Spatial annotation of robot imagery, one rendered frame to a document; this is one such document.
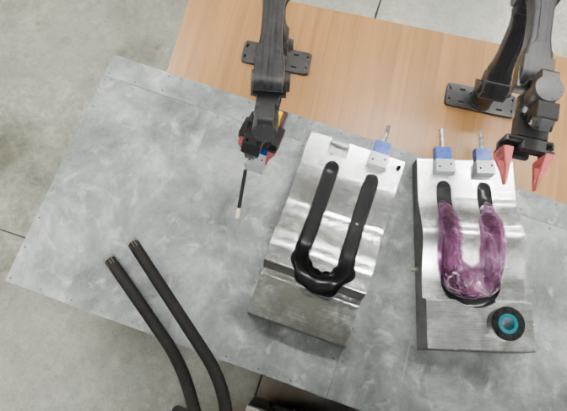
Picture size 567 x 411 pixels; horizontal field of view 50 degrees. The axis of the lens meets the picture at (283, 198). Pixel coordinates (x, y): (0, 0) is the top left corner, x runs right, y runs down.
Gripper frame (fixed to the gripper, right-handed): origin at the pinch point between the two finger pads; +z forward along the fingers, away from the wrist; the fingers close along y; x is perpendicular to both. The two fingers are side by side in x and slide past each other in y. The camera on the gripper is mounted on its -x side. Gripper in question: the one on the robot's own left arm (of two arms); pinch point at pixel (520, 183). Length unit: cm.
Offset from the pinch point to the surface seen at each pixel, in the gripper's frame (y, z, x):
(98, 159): -101, 4, 40
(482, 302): 5.9, 20.8, 32.3
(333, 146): -39, -12, 34
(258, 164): -56, 1, 24
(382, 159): -25.7, -9.3, 28.1
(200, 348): -59, 47, 27
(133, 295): -80, 38, 34
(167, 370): -80, 59, 118
